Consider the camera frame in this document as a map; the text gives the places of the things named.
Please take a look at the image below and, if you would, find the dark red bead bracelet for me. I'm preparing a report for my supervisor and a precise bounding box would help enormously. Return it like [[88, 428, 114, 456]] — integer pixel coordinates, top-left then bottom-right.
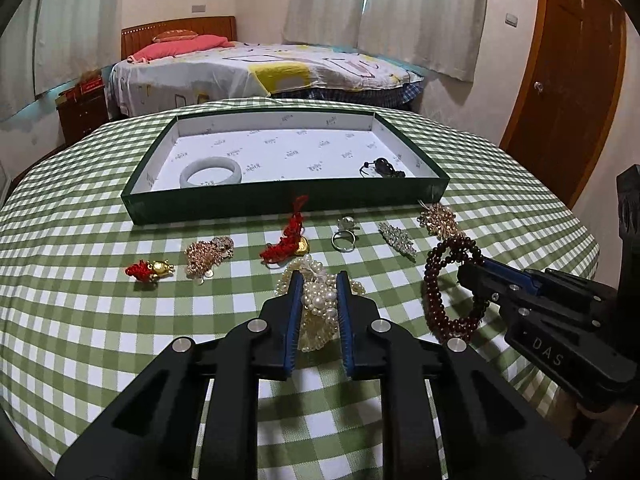
[[422, 236, 494, 345]]

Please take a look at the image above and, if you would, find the rhinestone brooch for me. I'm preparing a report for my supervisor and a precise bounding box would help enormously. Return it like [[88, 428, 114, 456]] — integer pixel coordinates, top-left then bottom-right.
[[378, 220, 418, 260]]

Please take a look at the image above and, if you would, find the brown wooden door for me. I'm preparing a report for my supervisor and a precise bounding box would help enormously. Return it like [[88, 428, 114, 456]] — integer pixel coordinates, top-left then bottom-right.
[[499, 0, 629, 209]]

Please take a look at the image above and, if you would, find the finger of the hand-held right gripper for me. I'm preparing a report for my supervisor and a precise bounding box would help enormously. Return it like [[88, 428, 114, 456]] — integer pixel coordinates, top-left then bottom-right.
[[456, 261, 532, 322], [481, 256, 552, 297]]

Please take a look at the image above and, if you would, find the silver pearl ring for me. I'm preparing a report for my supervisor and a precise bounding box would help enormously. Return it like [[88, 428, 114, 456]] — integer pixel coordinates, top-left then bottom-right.
[[330, 215, 362, 253]]

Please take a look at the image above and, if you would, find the orange patterned pillow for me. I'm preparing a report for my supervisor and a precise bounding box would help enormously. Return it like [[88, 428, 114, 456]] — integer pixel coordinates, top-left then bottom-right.
[[152, 29, 199, 44]]

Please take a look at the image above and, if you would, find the white curtain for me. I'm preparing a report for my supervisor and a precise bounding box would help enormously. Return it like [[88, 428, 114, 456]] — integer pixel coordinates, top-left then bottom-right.
[[357, 0, 491, 84], [32, 0, 126, 97], [282, 0, 372, 47], [0, 0, 42, 122]]

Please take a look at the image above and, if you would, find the pearl necklace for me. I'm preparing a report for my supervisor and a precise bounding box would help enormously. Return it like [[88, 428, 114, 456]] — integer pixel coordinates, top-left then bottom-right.
[[275, 254, 367, 352]]

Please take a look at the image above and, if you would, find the blue plaid bed sheet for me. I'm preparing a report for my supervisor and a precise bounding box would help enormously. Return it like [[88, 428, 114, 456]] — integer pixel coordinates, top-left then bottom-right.
[[270, 79, 426, 111]]

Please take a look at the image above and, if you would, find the small red cord gold charm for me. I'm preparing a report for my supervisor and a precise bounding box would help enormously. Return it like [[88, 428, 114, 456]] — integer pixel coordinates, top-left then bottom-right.
[[125, 258, 176, 284]]

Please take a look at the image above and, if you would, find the wooden bed headboard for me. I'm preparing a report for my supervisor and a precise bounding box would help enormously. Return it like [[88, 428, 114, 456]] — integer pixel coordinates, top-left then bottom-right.
[[120, 15, 237, 61]]

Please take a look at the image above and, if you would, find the dark wooden nightstand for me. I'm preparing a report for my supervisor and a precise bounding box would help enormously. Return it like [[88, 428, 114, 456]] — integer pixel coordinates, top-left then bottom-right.
[[55, 87, 111, 146]]

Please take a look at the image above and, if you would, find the dark wooden chair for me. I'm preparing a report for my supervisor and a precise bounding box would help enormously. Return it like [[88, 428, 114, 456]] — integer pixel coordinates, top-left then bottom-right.
[[615, 163, 640, 282]]

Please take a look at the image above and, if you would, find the black cord pendant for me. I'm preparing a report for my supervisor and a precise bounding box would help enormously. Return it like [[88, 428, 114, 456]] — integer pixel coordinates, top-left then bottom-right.
[[359, 157, 406, 179]]

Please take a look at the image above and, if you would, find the green checked tablecloth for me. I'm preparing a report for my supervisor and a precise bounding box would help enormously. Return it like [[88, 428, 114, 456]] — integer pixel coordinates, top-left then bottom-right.
[[0, 98, 601, 480]]

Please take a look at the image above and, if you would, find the green jewelry tray box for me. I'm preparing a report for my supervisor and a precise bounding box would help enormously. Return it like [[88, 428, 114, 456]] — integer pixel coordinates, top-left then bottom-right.
[[122, 110, 450, 226]]

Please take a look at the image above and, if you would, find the red box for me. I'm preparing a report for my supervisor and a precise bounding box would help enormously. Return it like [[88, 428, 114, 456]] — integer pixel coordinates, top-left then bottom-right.
[[74, 73, 106, 96]]

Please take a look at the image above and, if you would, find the gold sequin jewelry piece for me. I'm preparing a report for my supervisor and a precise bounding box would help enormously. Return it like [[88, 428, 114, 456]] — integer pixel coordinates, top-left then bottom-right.
[[417, 203, 459, 240], [184, 235, 235, 285]]

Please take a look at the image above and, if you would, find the red cord gold ingot charm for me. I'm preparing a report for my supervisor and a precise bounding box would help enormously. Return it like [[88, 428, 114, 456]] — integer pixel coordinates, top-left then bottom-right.
[[259, 195, 312, 265]]

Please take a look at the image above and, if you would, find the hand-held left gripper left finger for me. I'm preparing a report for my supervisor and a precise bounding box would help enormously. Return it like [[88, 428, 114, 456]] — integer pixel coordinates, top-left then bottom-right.
[[55, 270, 307, 480]]

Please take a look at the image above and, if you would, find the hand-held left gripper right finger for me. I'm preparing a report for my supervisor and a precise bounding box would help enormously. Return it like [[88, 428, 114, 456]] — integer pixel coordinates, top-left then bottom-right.
[[335, 270, 587, 480]]

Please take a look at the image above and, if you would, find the pink pillow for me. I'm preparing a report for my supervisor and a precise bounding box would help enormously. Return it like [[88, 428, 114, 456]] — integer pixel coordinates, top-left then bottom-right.
[[127, 34, 236, 65]]

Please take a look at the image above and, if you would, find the bed with patterned sheet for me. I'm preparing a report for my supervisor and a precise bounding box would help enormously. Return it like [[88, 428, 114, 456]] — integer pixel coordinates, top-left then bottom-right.
[[105, 42, 414, 121]]

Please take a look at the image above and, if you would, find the pale jade bangle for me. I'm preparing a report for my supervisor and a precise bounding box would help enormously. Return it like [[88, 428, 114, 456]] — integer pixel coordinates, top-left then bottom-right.
[[180, 157, 244, 190]]

